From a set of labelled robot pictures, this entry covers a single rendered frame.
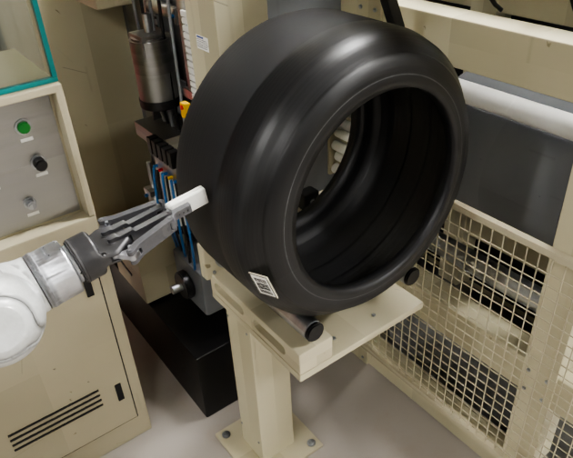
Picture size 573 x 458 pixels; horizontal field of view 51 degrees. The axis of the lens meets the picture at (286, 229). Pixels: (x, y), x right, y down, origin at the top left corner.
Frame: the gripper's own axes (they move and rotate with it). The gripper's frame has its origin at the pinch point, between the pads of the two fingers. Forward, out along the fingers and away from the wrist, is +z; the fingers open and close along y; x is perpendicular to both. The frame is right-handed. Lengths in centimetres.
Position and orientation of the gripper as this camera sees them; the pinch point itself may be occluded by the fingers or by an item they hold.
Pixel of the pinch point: (186, 203)
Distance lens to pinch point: 100.2
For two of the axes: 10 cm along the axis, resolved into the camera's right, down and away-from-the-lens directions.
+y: -5.9, -4.2, 6.8
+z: 7.9, -4.7, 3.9
